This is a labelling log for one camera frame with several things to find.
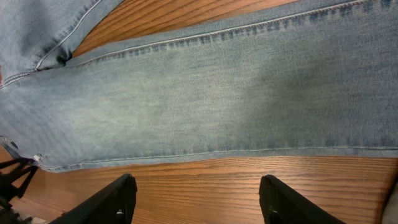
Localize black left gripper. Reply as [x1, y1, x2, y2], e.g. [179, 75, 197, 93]
[1, 158, 38, 224]

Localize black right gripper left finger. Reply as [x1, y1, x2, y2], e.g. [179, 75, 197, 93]
[51, 174, 137, 224]

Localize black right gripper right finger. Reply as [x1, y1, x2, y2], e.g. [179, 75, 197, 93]
[259, 175, 344, 224]

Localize light blue denim jeans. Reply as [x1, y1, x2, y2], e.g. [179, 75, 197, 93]
[1, 1, 397, 172]

